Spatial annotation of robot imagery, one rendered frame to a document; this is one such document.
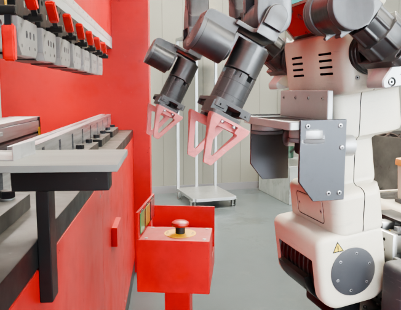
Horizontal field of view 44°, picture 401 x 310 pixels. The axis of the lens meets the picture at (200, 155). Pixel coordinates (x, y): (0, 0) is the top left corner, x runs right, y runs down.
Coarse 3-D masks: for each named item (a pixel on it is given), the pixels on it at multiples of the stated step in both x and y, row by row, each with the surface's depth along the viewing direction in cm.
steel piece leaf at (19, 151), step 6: (18, 144) 72; (24, 144) 74; (30, 144) 77; (12, 150) 70; (18, 150) 72; (24, 150) 74; (30, 150) 77; (0, 156) 74; (6, 156) 74; (12, 156) 70; (18, 156) 72; (24, 156) 74
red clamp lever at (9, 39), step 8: (0, 8) 86; (8, 8) 86; (16, 8) 87; (8, 16) 86; (8, 24) 86; (8, 32) 86; (8, 40) 86; (16, 40) 88; (8, 48) 87; (16, 48) 88; (8, 56) 87; (16, 56) 88
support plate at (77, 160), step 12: (36, 156) 75; (48, 156) 75; (60, 156) 75; (72, 156) 75; (84, 156) 75; (96, 156) 75; (108, 156) 75; (120, 156) 75; (0, 168) 66; (12, 168) 66; (24, 168) 66; (36, 168) 66; (48, 168) 66; (60, 168) 66; (72, 168) 66; (84, 168) 67; (96, 168) 67; (108, 168) 67
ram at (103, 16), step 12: (60, 0) 144; (84, 0) 187; (96, 0) 219; (108, 0) 267; (72, 12) 162; (96, 12) 219; (108, 12) 266; (84, 24) 187; (108, 24) 266; (108, 48) 278
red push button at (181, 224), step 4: (176, 220) 111; (180, 220) 111; (184, 220) 111; (172, 224) 110; (176, 224) 109; (180, 224) 109; (184, 224) 109; (188, 224) 110; (176, 228) 110; (180, 228) 110; (184, 228) 110; (176, 232) 111; (180, 232) 110; (184, 232) 111
